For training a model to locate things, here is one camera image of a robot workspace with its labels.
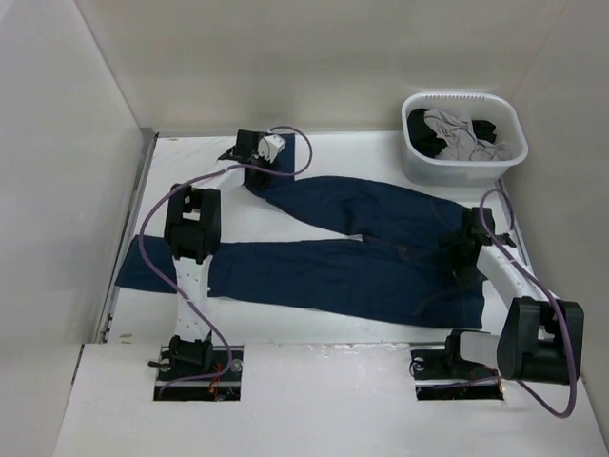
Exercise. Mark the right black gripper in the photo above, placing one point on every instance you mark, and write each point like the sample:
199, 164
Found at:
463, 276

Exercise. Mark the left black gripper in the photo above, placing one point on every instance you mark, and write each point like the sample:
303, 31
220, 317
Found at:
260, 183

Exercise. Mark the dark blue denim trousers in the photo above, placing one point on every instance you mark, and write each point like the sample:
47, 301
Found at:
384, 262

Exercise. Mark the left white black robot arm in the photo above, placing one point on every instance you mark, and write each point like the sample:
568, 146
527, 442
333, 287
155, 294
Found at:
193, 233

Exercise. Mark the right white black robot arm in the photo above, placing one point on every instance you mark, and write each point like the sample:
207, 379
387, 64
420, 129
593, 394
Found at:
541, 338

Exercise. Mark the grey crumpled garment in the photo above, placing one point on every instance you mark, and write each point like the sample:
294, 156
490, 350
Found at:
463, 138

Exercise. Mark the black garment in basket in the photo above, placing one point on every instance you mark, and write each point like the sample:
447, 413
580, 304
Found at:
420, 135

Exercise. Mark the white plastic laundry basket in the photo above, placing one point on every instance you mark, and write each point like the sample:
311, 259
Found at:
476, 105

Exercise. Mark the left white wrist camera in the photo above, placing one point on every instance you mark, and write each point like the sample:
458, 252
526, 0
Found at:
270, 146

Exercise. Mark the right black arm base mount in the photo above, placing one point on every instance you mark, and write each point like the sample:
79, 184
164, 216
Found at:
439, 376

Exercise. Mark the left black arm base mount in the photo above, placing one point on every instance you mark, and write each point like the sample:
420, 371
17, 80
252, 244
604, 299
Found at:
222, 382

